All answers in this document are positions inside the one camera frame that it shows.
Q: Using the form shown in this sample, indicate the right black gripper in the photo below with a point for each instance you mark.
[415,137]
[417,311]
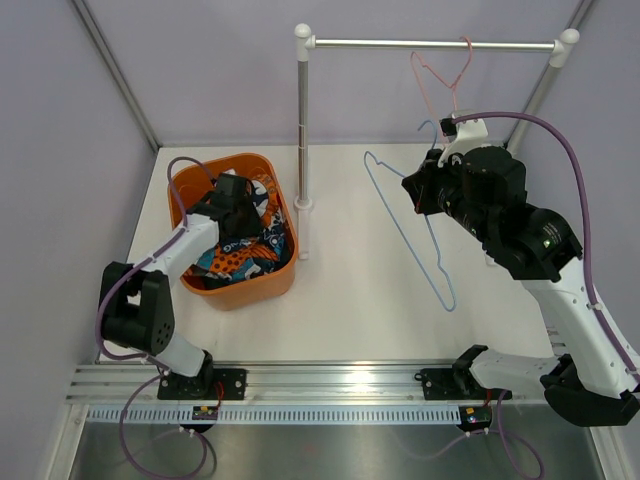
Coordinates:
[422,183]

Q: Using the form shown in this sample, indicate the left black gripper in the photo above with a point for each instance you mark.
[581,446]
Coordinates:
[253,223]

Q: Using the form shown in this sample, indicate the colourful patterned shorts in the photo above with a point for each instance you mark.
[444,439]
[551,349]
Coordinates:
[235,260]

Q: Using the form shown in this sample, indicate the blue wire hanger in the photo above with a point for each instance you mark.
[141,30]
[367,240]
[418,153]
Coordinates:
[422,243]

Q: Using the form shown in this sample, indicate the pink wire hanger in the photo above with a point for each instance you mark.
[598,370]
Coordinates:
[419,64]

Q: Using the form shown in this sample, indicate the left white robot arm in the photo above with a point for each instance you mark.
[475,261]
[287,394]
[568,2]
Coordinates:
[135,317]

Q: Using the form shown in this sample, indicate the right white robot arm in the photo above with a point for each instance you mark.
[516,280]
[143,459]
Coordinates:
[589,385]

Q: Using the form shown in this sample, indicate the orange plastic laundry basket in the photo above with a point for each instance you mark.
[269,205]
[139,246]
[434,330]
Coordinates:
[192,183]

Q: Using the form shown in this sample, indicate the metal clothes rack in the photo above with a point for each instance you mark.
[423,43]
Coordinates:
[558,51]

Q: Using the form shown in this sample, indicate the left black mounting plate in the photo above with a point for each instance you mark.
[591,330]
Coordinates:
[229,383]

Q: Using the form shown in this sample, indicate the black mounting plate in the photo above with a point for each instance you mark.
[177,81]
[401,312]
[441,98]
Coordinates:
[229,383]
[452,384]

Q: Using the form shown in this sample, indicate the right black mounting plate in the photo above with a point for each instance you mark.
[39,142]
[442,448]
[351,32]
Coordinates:
[452,384]

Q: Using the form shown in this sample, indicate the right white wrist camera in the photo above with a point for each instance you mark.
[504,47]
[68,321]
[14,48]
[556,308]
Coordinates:
[462,136]

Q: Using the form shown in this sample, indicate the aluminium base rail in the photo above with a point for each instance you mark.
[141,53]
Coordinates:
[269,383]

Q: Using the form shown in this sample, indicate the aluminium corner frame post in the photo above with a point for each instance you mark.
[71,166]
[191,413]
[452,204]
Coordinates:
[101,44]

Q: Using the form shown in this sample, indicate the white slotted cable duct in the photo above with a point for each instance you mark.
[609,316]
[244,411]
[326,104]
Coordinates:
[281,415]

